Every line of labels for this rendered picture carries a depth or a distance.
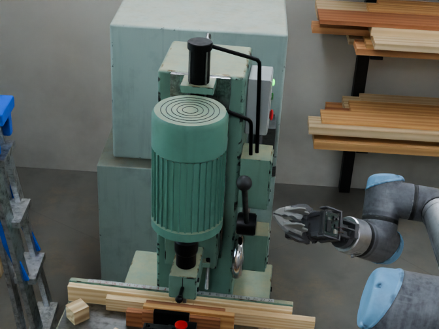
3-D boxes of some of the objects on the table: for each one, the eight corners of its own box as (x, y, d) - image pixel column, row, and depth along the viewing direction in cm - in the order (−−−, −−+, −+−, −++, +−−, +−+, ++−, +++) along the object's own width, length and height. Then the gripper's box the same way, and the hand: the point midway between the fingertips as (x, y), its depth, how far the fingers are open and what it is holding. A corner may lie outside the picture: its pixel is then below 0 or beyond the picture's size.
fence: (70, 296, 208) (68, 280, 206) (72, 292, 210) (70, 276, 207) (291, 320, 203) (292, 305, 201) (291, 316, 205) (292, 301, 202)
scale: (87, 282, 205) (87, 281, 205) (89, 279, 206) (88, 279, 206) (274, 302, 201) (274, 302, 201) (274, 299, 202) (274, 299, 202)
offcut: (74, 326, 198) (74, 313, 196) (66, 317, 201) (65, 305, 199) (89, 318, 201) (89, 306, 199) (81, 310, 203) (80, 297, 201)
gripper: (361, 213, 181) (294, 190, 169) (358, 250, 178) (291, 230, 166) (334, 217, 187) (269, 195, 176) (332, 253, 185) (265, 234, 173)
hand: (276, 215), depth 174 cm, fingers closed
